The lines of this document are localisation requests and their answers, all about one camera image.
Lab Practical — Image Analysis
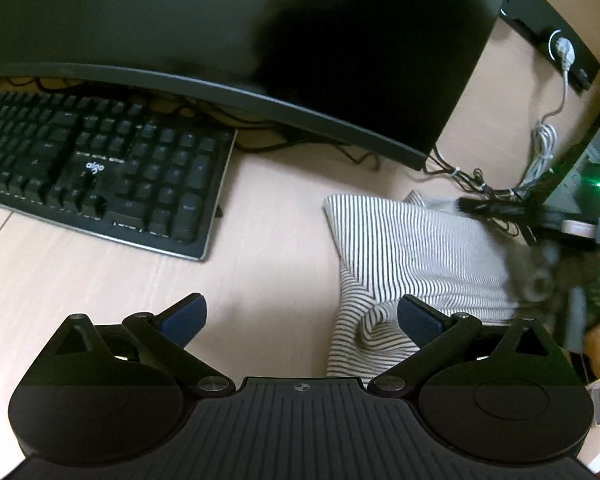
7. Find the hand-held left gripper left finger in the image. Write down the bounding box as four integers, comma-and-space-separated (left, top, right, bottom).
54, 293, 237, 399

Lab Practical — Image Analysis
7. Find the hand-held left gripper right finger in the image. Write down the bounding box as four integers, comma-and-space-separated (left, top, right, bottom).
367, 294, 565, 398

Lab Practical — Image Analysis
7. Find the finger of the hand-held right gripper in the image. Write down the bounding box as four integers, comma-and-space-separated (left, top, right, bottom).
502, 242, 573, 313

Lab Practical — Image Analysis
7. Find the striped white cloth garment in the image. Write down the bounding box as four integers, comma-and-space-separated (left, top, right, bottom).
322, 190, 526, 377

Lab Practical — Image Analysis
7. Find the computer case with green light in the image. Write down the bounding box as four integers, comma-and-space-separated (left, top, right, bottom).
525, 102, 600, 226

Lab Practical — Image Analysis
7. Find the black mechanical keyboard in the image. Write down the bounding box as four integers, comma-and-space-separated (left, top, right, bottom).
0, 89, 238, 263

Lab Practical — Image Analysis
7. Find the black power strip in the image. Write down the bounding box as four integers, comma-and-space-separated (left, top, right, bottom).
499, 0, 600, 94

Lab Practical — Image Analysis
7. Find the black computer monitor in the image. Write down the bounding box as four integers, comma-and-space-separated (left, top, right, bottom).
0, 0, 520, 173

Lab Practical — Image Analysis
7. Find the white plug cable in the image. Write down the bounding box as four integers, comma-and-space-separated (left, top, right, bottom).
519, 40, 576, 192

